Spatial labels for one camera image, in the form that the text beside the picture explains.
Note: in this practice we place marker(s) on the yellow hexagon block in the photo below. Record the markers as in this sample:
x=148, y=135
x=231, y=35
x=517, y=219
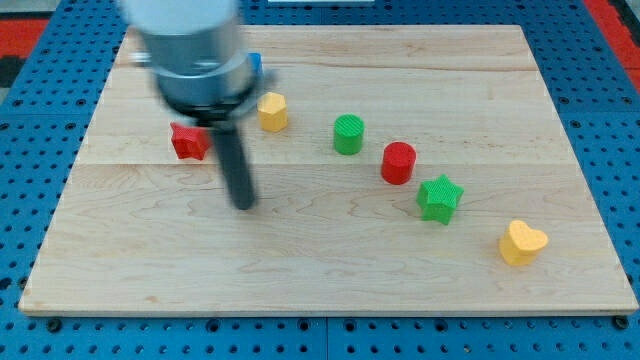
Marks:
x=272, y=112

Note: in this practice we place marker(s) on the red cylinder block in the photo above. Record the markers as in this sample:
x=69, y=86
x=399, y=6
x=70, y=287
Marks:
x=398, y=163

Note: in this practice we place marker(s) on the green star block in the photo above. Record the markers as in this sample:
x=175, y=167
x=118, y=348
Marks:
x=438, y=199

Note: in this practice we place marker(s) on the red star block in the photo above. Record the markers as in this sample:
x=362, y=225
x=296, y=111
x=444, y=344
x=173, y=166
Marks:
x=189, y=142

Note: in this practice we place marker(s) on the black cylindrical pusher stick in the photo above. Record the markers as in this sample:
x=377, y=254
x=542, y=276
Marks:
x=235, y=169

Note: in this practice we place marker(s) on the blue block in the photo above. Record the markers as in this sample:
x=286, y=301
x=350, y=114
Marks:
x=256, y=63

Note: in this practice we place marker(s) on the yellow heart block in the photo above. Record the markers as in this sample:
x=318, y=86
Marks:
x=520, y=244

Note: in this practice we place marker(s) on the green cylinder block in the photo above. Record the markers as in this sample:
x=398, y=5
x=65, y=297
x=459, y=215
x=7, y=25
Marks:
x=348, y=134

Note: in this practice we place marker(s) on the wooden board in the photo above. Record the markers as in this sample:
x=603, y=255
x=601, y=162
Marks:
x=140, y=233

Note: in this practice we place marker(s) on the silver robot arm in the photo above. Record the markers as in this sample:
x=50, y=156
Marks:
x=203, y=70

